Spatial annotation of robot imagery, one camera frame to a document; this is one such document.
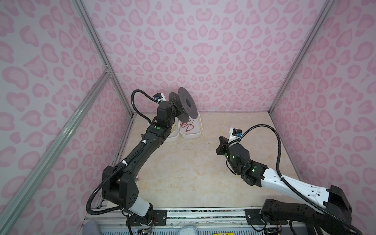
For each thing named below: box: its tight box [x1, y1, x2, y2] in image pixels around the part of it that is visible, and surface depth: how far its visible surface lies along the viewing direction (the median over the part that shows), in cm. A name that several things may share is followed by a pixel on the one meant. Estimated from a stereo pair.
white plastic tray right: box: [178, 110, 203, 139], surface depth 110 cm
